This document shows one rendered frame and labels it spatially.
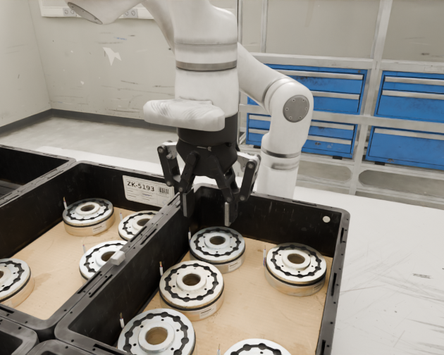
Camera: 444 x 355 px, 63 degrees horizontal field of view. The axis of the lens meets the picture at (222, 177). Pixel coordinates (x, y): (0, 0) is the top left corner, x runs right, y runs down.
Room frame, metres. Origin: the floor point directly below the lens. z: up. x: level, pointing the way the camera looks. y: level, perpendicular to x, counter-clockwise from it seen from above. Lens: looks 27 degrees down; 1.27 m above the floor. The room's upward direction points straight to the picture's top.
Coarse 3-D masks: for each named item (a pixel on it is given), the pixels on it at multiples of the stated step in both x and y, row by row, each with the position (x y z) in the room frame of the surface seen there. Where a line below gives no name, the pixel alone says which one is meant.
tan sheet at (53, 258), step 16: (48, 240) 0.58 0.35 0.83; (64, 240) 0.58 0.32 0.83; (80, 240) 0.58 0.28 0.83; (96, 240) 0.58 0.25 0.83; (112, 240) 0.58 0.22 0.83; (16, 256) 0.53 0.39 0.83; (32, 256) 0.53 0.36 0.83; (48, 256) 0.53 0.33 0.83; (64, 256) 0.53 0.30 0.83; (80, 256) 0.53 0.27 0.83; (32, 272) 0.49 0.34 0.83; (48, 272) 0.49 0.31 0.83; (64, 272) 0.49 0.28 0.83; (48, 288) 0.45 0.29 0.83; (64, 288) 0.45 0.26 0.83; (32, 304) 0.42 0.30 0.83; (48, 304) 0.42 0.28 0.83
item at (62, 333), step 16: (256, 192) 0.60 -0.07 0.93; (176, 208) 0.54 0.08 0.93; (320, 208) 0.54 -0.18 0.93; (336, 208) 0.54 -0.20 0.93; (160, 224) 0.49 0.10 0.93; (144, 240) 0.45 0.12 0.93; (128, 256) 0.41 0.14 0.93; (336, 256) 0.41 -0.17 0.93; (112, 272) 0.38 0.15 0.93; (336, 272) 0.38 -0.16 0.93; (96, 288) 0.35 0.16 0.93; (336, 288) 0.35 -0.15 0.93; (80, 304) 0.32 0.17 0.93; (336, 304) 0.32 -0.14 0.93; (64, 320) 0.30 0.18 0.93; (64, 336) 0.28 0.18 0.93; (80, 336) 0.28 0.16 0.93; (320, 336) 0.28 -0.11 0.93; (96, 352) 0.26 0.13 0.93; (112, 352) 0.26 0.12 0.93; (320, 352) 0.26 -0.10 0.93
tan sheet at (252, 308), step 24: (264, 264) 0.51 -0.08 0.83; (240, 288) 0.45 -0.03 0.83; (264, 288) 0.45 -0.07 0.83; (216, 312) 0.40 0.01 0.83; (240, 312) 0.40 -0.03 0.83; (264, 312) 0.40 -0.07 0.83; (288, 312) 0.40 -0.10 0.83; (312, 312) 0.40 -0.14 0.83; (216, 336) 0.36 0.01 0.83; (240, 336) 0.36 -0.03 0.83; (264, 336) 0.36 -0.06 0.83; (288, 336) 0.36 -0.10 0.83; (312, 336) 0.36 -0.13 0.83
